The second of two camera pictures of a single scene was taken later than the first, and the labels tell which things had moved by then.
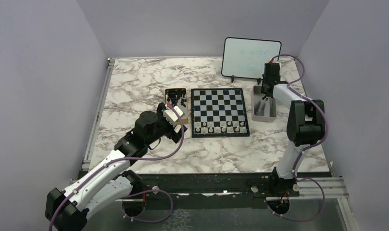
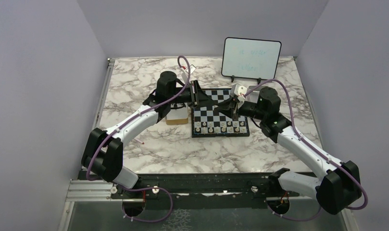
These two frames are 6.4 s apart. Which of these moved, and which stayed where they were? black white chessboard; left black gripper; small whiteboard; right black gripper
Moved: left black gripper; right black gripper
Stayed: small whiteboard; black white chessboard
